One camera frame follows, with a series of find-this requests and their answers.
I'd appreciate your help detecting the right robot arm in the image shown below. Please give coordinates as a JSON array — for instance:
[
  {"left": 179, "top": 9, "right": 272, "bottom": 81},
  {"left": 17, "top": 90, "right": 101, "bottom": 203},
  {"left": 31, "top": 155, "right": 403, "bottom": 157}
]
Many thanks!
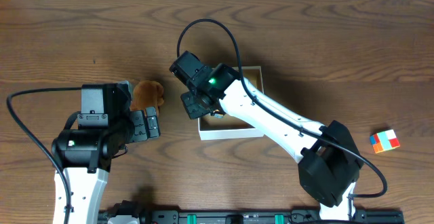
[{"left": 170, "top": 63, "right": 365, "bottom": 221}]

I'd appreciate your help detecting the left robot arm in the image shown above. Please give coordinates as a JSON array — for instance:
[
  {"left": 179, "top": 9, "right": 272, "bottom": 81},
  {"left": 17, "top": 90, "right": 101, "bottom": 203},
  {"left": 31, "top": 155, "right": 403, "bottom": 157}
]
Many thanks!
[{"left": 52, "top": 107, "right": 161, "bottom": 223}]

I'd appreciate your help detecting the yellow toy dump truck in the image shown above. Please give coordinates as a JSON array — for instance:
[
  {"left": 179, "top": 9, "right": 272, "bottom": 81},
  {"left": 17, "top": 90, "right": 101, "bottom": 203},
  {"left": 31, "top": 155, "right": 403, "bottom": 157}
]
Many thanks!
[{"left": 212, "top": 111, "right": 224, "bottom": 118}]

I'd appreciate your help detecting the black right camera box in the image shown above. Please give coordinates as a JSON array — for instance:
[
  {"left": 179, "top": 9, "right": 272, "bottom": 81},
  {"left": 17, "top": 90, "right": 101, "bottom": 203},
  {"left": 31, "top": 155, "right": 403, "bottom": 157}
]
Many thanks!
[{"left": 169, "top": 51, "right": 212, "bottom": 88}]

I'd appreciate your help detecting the colourful puzzle cube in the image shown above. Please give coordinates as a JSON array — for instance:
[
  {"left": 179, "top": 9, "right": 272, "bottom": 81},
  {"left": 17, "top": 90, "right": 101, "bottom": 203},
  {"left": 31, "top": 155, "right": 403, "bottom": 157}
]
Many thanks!
[{"left": 370, "top": 130, "right": 400, "bottom": 153}]

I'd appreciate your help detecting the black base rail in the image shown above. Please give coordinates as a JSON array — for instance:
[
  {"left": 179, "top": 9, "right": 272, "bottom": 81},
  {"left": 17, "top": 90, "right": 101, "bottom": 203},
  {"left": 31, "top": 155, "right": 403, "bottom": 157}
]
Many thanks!
[{"left": 98, "top": 200, "right": 408, "bottom": 224}]

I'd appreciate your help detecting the black left camera box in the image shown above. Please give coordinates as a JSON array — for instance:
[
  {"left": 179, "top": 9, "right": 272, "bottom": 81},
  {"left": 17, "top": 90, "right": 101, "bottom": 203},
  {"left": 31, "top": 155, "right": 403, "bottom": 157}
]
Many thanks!
[{"left": 77, "top": 81, "right": 132, "bottom": 130}]

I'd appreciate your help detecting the white cardboard box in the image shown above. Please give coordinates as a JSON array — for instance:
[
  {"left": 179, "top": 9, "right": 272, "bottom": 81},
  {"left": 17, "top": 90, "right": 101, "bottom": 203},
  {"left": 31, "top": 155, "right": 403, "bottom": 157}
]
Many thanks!
[{"left": 197, "top": 66, "right": 264, "bottom": 141}]

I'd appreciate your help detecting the brown plush toy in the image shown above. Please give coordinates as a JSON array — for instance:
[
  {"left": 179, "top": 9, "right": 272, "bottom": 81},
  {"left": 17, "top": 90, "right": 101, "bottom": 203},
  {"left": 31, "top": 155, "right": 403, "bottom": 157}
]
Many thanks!
[{"left": 130, "top": 80, "right": 164, "bottom": 114}]

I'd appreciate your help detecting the black camera box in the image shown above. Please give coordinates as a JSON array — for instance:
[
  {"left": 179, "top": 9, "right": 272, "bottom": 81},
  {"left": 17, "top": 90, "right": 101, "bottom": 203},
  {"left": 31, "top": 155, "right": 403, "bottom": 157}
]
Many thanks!
[
  {"left": 77, "top": 81, "right": 132, "bottom": 130},
  {"left": 169, "top": 51, "right": 212, "bottom": 88}
]

